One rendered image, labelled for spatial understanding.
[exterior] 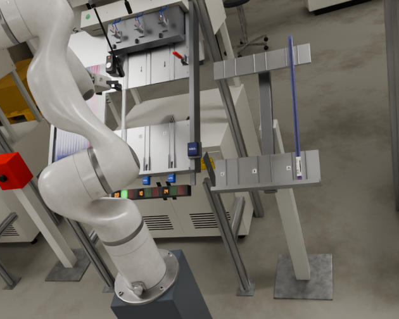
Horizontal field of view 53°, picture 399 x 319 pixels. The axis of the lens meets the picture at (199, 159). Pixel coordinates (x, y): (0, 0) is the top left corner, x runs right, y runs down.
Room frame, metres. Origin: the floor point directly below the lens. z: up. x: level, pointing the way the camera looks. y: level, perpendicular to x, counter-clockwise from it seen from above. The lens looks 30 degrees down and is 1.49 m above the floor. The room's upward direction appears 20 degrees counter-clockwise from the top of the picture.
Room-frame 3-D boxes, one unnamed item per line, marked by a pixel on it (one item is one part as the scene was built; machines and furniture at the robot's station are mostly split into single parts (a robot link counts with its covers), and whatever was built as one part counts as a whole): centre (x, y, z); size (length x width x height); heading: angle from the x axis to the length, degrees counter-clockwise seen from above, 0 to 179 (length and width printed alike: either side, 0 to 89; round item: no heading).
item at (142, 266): (0.84, 0.25, 0.79); 0.19 x 0.19 x 0.18
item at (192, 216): (1.99, 0.07, 0.31); 0.70 x 0.65 x 0.62; 65
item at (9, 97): (5.48, 1.88, 0.23); 1.34 x 0.97 x 0.47; 164
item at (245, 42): (4.57, -0.95, 0.30); 0.56 x 0.53 x 0.59; 162
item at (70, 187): (0.83, 0.28, 1.00); 0.19 x 0.12 x 0.24; 98
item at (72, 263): (1.87, 0.92, 0.39); 0.24 x 0.24 x 0.78; 65
